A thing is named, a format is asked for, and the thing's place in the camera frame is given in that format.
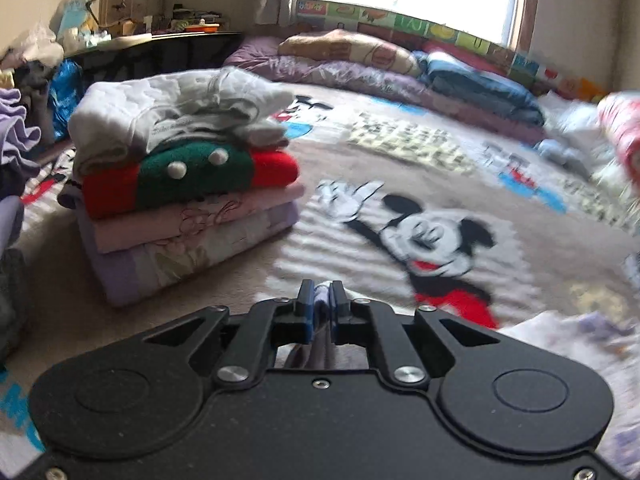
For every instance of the orange tray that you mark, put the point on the orange tray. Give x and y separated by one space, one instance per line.
202 27

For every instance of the light blue cloth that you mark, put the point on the light blue cloth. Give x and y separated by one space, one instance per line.
560 152

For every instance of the lavender floral folded garment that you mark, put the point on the lavender floral folded garment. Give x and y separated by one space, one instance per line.
175 265

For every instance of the white quilted folded garment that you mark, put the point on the white quilted folded garment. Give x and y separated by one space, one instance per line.
125 105

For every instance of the beige printed pillow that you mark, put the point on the beige printed pillow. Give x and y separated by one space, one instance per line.
350 50

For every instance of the wooden frame rack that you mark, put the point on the wooden frame rack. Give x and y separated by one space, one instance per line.
122 10

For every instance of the pile of unfolded clothes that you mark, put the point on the pile of unfolded clothes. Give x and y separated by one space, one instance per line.
15 135

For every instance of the white crumpled cloth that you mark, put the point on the white crumpled cloth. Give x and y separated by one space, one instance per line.
575 115

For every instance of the colourful printed play mat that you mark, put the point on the colourful printed play mat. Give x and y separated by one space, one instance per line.
425 25

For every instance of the red green knit sweater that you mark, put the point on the red green knit sweater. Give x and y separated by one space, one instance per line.
200 180

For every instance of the purple quilt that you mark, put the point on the purple quilt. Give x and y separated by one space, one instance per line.
310 67

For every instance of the pink folded garment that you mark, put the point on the pink folded garment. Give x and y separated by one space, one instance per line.
150 230

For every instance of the black desk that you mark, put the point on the black desk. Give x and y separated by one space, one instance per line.
150 50

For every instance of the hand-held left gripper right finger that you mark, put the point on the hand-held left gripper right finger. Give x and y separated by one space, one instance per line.
336 332

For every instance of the pink white rolled cloth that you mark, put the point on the pink white rolled cloth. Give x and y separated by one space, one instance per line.
625 130

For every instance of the cartoon mouse printed blanket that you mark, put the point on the cartoon mouse printed blanket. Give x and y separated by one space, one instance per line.
350 200

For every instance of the white lavender printed garment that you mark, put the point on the white lavender printed garment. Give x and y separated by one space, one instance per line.
575 355

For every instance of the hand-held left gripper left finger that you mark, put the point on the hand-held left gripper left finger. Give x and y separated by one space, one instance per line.
310 320

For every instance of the blue plastic bag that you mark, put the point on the blue plastic bag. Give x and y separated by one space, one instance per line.
65 95

